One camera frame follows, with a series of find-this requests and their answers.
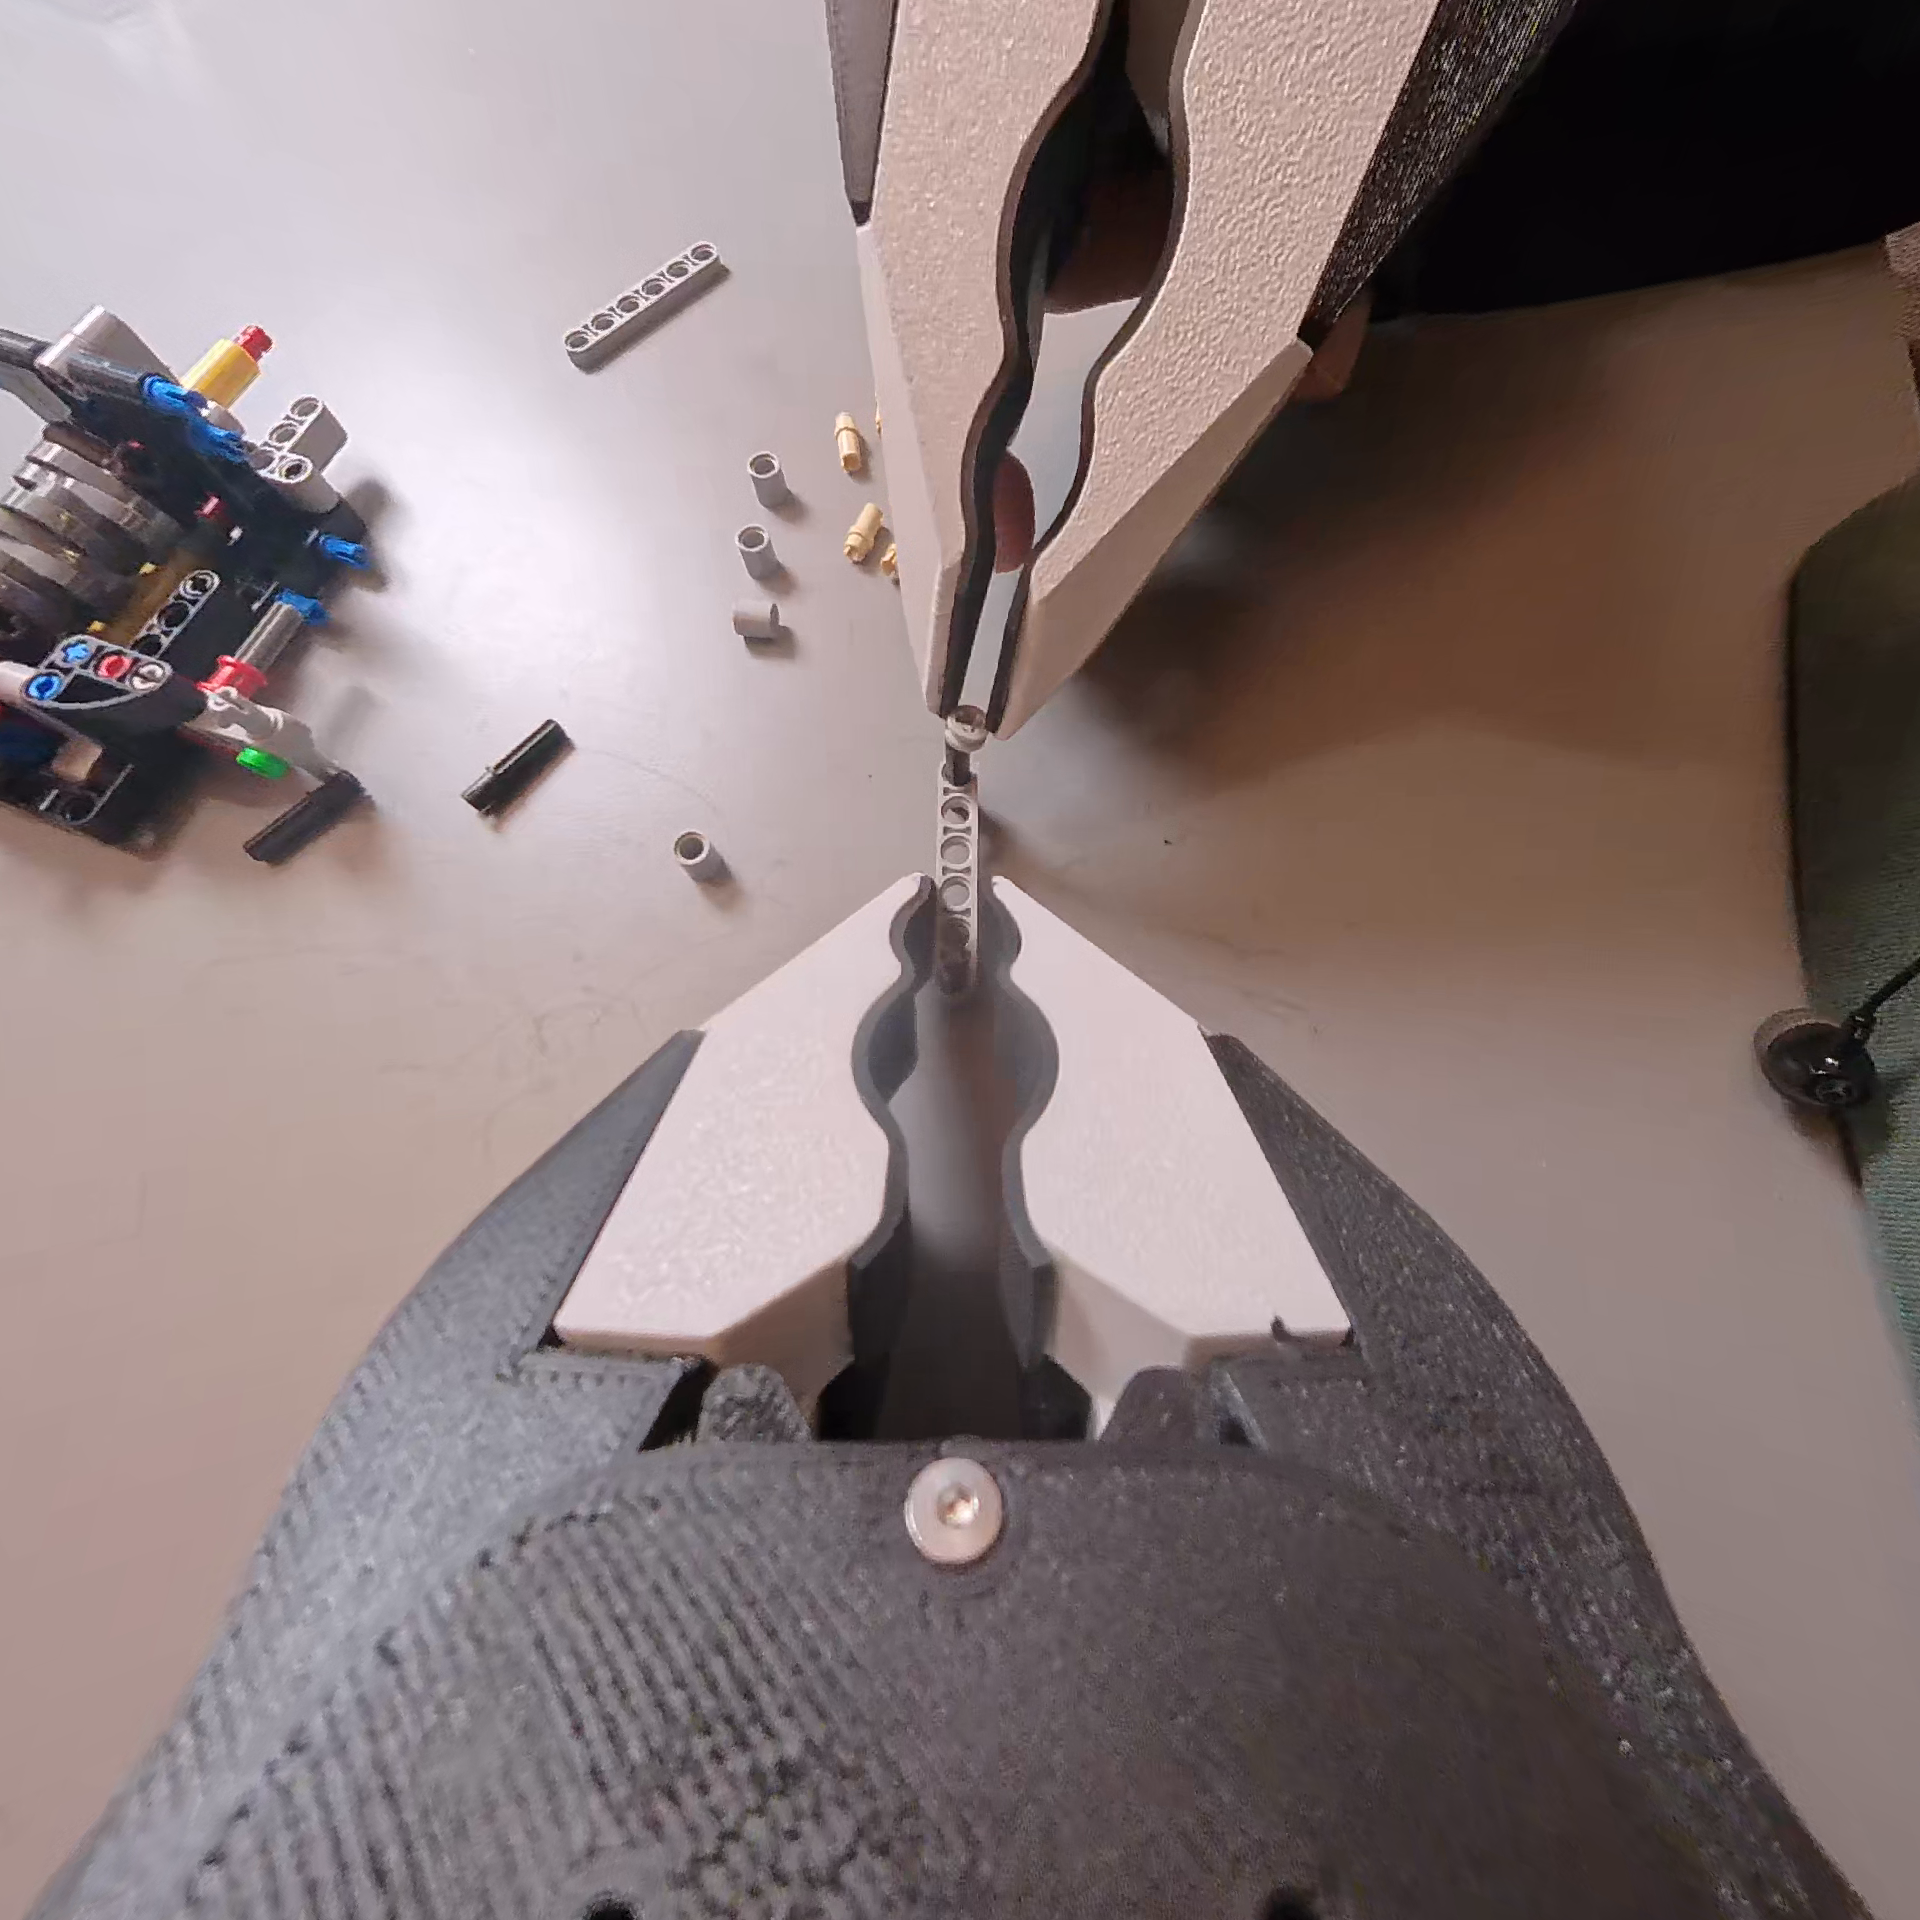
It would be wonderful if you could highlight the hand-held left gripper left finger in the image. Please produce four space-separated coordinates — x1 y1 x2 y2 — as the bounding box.
554 873 943 1432

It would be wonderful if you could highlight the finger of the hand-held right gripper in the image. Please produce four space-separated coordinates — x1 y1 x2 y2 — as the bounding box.
983 5 1452 740
852 5 1122 721

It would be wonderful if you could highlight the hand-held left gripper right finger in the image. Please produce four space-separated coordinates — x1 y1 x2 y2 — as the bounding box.
975 878 1354 1432

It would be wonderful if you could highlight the grey lego beam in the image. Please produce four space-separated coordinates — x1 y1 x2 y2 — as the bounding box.
564 238 732 374
929 749 987 980

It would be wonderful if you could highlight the pile of tan lego pins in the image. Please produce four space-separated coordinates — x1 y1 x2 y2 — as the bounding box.
829 408 905 586

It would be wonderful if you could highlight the lego chassis assembly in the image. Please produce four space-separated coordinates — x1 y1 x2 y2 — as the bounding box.
0 306 373 852

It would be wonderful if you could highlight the person's right hand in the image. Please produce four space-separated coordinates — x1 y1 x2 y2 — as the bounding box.
990 70 1190 571

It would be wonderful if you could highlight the black drawstring cord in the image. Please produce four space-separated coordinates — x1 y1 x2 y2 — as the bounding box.
1750 961 1920 1116

